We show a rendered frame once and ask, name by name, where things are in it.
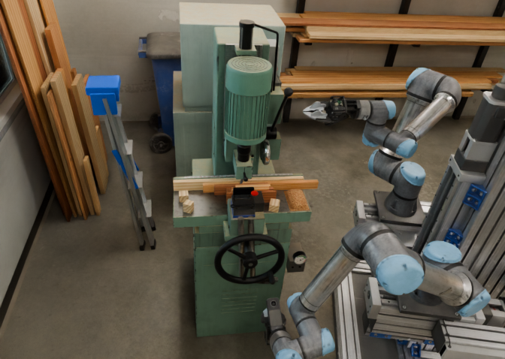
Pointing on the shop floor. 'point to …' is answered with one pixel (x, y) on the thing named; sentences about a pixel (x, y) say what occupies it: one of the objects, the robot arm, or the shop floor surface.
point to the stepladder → (122, 151)
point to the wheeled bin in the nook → (160, 43)
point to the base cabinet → (232, 292)
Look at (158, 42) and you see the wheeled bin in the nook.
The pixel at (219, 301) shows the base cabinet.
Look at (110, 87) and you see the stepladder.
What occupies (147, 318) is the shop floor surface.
